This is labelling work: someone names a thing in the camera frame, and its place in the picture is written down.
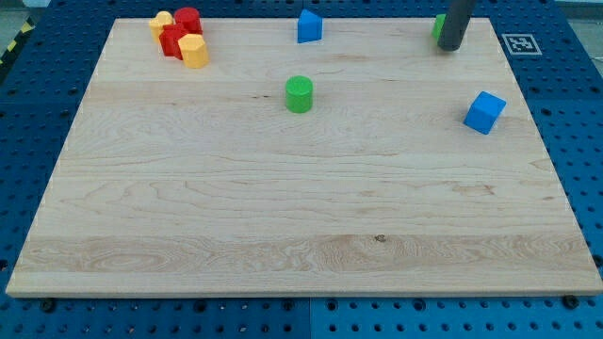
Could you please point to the dark grey pusher stick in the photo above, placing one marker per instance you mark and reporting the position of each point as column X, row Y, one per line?
column 455, row 24

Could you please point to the green cylinder block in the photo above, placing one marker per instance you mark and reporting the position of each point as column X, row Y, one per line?
column 299, row 94

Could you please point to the green block behind stick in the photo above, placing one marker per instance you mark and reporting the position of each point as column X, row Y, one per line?
column 438, row 25

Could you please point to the black white fiducial tag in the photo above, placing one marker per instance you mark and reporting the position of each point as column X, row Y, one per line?
column 521, row 44

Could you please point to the blue cube block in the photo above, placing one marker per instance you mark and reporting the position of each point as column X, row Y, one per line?
column 484, row 112

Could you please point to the blue triangular prism block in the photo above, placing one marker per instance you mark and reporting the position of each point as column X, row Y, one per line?
column 309, row 26

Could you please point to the light wooden board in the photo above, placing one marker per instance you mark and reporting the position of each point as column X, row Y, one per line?
column 200, row 183

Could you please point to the yellow hexagon block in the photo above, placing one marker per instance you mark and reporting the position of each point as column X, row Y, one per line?
column 194, row 51

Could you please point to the red cylinder block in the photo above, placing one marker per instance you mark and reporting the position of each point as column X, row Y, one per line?
column 190, row 19

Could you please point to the red star block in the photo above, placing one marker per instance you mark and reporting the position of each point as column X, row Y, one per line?
column 169, row 38

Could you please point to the yellow heart block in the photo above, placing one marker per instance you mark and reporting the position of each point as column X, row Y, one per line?
column 156, row 24

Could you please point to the black bolt right front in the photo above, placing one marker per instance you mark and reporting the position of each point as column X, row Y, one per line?
column 570, row 302

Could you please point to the black bolt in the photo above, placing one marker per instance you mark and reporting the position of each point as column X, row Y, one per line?
column 47, row 305
column 570, row 302

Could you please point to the black bolt left front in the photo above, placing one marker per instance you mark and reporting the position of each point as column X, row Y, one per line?
column 47, row 305

